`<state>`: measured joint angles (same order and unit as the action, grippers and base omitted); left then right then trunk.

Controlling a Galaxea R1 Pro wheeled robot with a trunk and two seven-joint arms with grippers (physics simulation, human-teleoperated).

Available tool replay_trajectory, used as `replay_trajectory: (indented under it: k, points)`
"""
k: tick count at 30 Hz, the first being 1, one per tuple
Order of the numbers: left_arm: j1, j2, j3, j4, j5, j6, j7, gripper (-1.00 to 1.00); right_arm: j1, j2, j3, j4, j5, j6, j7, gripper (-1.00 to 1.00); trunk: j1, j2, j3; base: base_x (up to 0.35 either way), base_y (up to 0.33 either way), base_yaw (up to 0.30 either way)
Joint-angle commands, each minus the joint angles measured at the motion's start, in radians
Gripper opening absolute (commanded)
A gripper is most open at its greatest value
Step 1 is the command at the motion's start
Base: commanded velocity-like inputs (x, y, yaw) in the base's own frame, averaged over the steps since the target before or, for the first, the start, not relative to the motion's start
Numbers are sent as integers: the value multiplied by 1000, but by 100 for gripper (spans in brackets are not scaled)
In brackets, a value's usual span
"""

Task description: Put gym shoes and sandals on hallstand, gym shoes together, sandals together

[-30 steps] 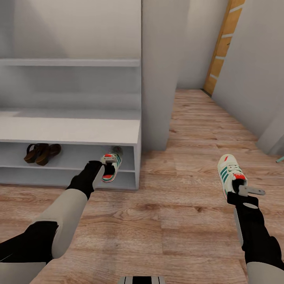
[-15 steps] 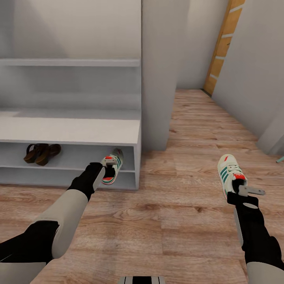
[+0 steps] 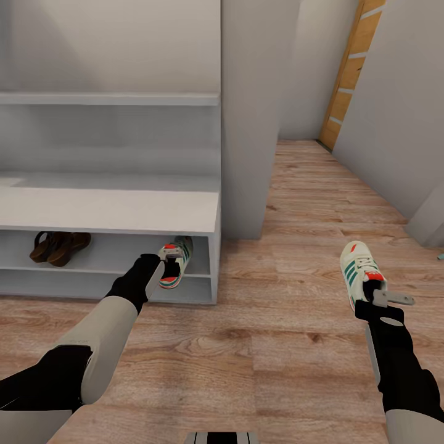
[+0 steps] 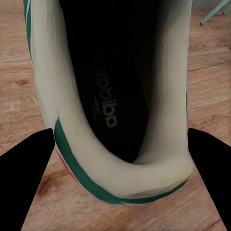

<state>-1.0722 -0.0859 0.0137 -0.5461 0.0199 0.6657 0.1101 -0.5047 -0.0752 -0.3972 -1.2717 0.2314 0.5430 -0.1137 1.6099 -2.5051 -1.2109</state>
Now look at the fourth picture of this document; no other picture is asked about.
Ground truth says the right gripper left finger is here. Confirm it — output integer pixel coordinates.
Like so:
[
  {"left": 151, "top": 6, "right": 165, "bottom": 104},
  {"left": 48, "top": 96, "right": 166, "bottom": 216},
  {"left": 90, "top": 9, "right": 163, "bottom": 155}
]
[{"left": 0, "top": 128, "right": 55, "bottom": 231}]

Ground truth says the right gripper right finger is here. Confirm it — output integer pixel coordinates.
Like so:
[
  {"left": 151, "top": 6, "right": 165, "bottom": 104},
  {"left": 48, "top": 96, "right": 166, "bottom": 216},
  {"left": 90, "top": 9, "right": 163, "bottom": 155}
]
[{"left": 188, "top": 128, "right": 231, "bottom": 231}]

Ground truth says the gym shoe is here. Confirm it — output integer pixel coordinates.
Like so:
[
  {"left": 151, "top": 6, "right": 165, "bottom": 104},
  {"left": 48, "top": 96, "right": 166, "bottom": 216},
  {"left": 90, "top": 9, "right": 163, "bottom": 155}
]
[{"left": 23, "top": 0, "right": 194, "bottom": 205}]

